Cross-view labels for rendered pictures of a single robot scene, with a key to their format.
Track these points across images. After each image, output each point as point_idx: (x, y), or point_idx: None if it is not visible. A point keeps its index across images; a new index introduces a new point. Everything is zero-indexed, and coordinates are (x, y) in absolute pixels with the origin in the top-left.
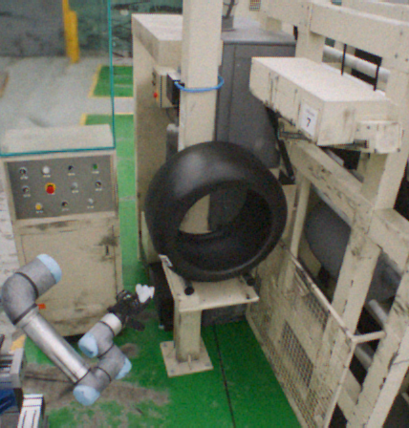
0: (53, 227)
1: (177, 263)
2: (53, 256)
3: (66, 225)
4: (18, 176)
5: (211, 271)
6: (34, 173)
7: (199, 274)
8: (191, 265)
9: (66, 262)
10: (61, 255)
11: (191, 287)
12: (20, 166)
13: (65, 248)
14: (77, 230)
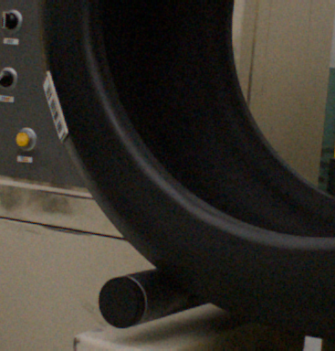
0: (36, 209)
1: (81, 116)
2: (15, 313)
3: (68, 212)
4: (0, 34)
5: (231, 220)
6: (37, 32)
7: (166, 211)
8: (146, 154)
9: (42, 349)
10: (35, 317)
11: (132, 281)
12: (10, 5)
13: (48, 296)
14: (93, 238)
